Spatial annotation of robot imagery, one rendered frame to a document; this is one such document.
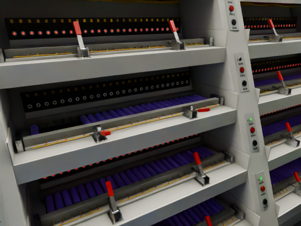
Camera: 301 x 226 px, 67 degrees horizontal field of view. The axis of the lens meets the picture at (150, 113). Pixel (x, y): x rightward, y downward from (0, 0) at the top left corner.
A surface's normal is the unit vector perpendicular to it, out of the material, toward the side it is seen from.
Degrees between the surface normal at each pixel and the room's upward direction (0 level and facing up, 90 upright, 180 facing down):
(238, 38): 90
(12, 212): 90
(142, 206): 21
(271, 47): 111
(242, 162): 90
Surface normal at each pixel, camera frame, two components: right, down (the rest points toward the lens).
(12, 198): 0.44, -0.04
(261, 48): 0.47, 0.30
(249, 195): -0.88, 0.18
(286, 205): -0.02, -0.93
